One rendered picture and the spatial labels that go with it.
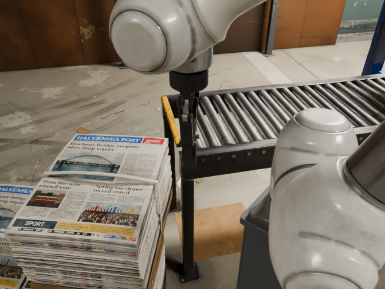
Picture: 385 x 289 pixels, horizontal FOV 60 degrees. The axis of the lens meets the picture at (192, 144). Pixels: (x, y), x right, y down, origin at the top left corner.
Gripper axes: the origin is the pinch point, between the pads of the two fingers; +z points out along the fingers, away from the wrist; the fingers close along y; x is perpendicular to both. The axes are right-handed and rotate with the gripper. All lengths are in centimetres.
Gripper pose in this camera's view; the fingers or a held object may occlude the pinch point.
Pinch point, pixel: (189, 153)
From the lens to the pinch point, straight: 74.5
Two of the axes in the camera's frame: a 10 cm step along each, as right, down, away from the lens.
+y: -1.2, 5.7, -8.1
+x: 9.9, 0.7, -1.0
